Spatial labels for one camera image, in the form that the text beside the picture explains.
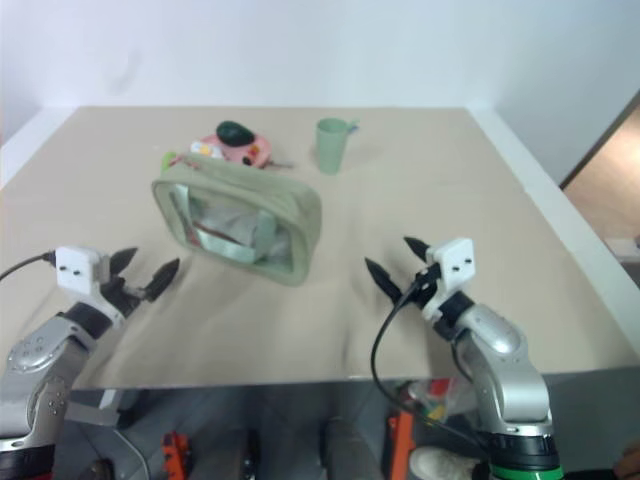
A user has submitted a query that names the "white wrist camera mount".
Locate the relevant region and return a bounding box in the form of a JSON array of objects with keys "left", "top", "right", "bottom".
[
  {"left": 419, "top": 237, "right": 476, "bottom": 322},
  {"left": 54, "top": 245, "right": 127, "bottom": 322}
]

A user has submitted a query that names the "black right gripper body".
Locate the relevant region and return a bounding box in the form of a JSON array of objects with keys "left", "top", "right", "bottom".
[{"left": 397, "top": 260, "right": 445, "bottom": 310}]

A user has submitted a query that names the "pale green plastic cup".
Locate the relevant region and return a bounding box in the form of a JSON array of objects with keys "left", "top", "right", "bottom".
[{"left": 315, "top": 117, "right": 352, "bottom": 176}]

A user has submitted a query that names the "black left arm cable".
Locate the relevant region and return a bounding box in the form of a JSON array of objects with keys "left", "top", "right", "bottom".
[{"left": 0, "top": 252, "right": 57, "bottom": 282}]

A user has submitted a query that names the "brown wooden board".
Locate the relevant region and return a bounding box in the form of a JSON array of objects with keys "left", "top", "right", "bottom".
[{"left": 559, "top": 88, "right": 640, "bottom": 242}]

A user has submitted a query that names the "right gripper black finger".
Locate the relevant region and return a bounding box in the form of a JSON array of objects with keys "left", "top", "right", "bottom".
[
  {"left": 364, "top": 256, "right": 405, "bottom": 304},
  {"left": 403, "top": 236, "right": 432, "bottom": 263}
]

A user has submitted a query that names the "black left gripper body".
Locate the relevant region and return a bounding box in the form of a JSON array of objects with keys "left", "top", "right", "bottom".
[{"left": 99, "top": 270, "right": 154, "bottom": 319}]

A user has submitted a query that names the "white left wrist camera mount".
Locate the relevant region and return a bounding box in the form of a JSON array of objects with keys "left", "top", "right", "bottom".
[{"left": 54, "top": 245, "right": 127, "bottom": 322}]

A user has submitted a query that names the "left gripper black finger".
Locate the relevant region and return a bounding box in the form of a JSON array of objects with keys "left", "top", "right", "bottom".
[
  {"left": 110, "top": 246, "right": 140, "bottom": 278},
  {"left": 143, "top": 257, "right": 182, "bottom": 304}
]

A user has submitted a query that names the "clear plastic bag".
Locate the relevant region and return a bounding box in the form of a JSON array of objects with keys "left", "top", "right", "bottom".
[{"left": 393, "top": 378, "right": 477, "bottom": 427}]

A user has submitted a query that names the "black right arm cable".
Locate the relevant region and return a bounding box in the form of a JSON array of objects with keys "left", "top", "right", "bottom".
[{"left": 370, "top": 282, "right": 497, "bottom": 454}]

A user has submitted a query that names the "dark green oval object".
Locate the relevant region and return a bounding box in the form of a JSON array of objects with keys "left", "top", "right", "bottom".
[{"left": 215, "top": 119, "right": 254, "bottom": 147}]

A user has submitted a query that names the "orange upright bar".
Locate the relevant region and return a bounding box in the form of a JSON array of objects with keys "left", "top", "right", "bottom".
[{"left": 388, "top": 408, "right": 415, "bottom": 480}]

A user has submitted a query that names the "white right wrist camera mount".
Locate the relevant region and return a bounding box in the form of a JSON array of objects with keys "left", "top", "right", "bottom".
[{"left": 419, "top": 237, "right": 476, "bottom": 322}]

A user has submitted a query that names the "orange black tool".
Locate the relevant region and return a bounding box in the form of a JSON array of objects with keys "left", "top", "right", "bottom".
[{"left": 160, "top": 431, "right": 192, "bottom": 480}]

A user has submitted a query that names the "small white flowered item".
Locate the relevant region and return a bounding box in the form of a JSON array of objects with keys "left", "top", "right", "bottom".
[{"left": 189, "top": 140, "right": 225, "bottom": 160}]

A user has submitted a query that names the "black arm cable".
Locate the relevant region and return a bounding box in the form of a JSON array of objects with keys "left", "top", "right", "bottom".
[
  {"left": 0, "top": 252, "right": 57, "bottom": 282},
  {"left": 370, "top": 282, "right": 497, "bottom": 454}
]

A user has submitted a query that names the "green transparent toiletry bag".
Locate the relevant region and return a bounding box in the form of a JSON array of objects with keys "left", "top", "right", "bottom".
[{"left": 150, "top": 151, "right": 323, "bottom": 289}]

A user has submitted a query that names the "pink toy case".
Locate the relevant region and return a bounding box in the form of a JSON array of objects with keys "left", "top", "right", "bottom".
[{"left": 190, "top": 130, "right": 274, "bottom": 170}]

